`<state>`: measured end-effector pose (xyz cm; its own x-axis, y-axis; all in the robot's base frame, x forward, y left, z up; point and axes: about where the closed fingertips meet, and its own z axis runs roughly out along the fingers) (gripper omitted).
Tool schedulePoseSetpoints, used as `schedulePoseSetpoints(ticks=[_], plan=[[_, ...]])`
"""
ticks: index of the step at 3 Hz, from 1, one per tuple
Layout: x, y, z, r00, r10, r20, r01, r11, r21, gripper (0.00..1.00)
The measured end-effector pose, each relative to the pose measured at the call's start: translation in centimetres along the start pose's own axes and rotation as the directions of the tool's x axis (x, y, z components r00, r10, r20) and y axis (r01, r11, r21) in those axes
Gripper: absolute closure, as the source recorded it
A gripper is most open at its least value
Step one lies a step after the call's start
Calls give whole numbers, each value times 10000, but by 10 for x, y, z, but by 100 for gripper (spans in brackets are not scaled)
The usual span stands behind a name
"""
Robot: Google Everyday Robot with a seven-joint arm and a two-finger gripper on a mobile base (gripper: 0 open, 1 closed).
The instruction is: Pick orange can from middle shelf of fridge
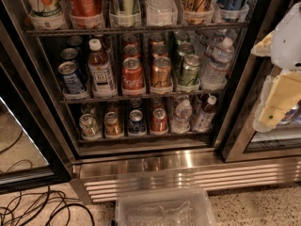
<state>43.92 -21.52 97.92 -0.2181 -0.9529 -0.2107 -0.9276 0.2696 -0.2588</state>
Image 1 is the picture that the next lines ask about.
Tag labelled bottle bottom shelf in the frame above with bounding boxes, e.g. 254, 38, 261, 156
193, 94, 217, 133

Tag red can bottom shelf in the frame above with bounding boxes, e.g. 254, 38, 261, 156
150, 108, 167, 132

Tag orange LaCroix can front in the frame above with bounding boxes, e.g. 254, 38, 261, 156
150, 56, 171, 89

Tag gold can bottom shelf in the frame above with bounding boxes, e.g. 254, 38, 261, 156
104, 112, 123, 136

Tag open glass fridge door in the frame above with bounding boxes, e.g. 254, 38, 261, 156
0, 24, 71, 194

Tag green can front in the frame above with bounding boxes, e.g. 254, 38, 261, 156
179, 55, 200, 87

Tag blue Pepsi can front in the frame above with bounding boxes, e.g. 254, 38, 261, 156
57, 61, 85, 94

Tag clear plastic bin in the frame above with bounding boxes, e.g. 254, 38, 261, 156
115, 187, 217, 226

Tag red Coca-Cola can front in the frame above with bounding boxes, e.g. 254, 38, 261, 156
122, 57, 144, 90

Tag iced tea bottle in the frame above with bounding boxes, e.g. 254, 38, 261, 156
88, 39, 116, 91

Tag small water bottle bottom shelf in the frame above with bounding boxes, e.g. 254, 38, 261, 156
172, 99, 192, 134

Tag white can bottom shelf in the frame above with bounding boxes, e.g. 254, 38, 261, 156
79, 114, 100, 137

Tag black floor cables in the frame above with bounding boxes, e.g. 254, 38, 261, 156
0, 186, 96, 226

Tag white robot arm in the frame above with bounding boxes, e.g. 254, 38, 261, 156
251, 2, 301, 133

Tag water bottle middle shelf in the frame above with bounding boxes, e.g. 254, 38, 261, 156
201, 37, 234, 85

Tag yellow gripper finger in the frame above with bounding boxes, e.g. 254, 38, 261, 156
253, 70, 301, 133
251, 31, 274, 57

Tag blue can bottom shelf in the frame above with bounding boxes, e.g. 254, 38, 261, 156
128, 110, 146, 134

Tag fridge vent grille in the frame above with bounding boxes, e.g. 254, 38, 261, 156
71, 154, 301, 204

